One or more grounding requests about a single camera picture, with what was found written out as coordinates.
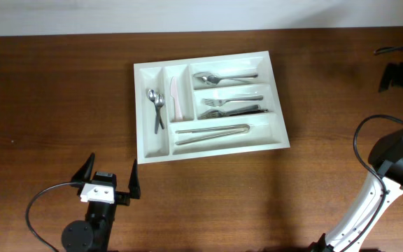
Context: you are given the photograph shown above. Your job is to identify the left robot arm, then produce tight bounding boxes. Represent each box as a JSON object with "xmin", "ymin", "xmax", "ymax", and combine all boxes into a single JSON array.
[{"xmin": 61, "ymin": 153, "xmax": 141, "ymax": 252}]

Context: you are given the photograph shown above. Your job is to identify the steel tablespoon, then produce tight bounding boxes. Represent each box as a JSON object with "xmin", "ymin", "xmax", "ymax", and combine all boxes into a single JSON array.
[
  {"xmin": 200, "ymin": 74, "xmax": 258, "ymax": 85},
  {"xmin": 193, "ymin": 71, "xmax": 259, "ymax": 79}
]

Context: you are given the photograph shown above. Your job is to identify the black right camera cable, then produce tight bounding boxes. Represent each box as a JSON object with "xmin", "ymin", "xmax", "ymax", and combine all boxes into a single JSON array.
[{"xmin": 341, "ymin": 44, "xmax": 403, "ymax": 252}]

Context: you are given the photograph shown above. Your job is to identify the white plastic cutlery tray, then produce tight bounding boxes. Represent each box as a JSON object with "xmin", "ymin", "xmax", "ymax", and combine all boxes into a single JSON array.
[{"xmin": 134, "ymin": 51, "xmax": 290, "ymax": 164}]

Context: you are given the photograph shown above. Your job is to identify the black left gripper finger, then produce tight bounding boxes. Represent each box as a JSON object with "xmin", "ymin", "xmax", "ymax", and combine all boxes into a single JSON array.
[
  {"xmin": 128, "ymin": 159, "xmax": 141, "ymax": 200},
  {"xmin": 71, "ymin": 153, "xmax": 95, "ymax": 188}
]

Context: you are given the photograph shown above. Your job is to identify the black camera cable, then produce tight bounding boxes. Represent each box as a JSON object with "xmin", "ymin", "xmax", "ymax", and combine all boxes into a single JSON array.
[
  {"xmin": 25, "ymin": 181, "xmax": 83, "ymax": 252},
  {"xmin": 341, "ymin": 44, "xmax": 403, "ymax": 252}
]

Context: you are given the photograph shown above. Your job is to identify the small steel teaspoon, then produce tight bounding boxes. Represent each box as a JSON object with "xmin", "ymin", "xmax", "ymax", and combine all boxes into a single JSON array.
[
  {"xmin": 147, "ymin": 89, "xmax": 164, "ymax": 129},
  {"xmin": 154, "ymin": 94, "xmax": 165, "ymax": 134}
]

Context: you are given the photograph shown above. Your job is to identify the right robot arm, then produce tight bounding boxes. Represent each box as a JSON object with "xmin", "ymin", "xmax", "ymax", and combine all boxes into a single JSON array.
[{"xmin": 308, "ymin": 63, "xmax": 403, "ymax": 251}]

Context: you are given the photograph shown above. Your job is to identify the steel fork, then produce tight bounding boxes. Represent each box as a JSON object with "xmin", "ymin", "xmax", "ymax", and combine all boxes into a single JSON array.
[{"xmin": 201, "ymin": 95, "xmax": 264, "ymax": 107}]

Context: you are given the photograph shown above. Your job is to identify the black left camera cable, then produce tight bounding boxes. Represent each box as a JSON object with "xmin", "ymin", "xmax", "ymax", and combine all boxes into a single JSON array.
[{"xmin": 25, "ymin": 181, "xmax": 83, "ymax": 252}]

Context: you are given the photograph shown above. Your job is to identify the black handled fork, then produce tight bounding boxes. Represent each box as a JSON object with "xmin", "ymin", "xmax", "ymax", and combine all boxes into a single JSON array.
[{"xmin": 199, "ymin": 105, "xmax": 268, "ymax": 120}]

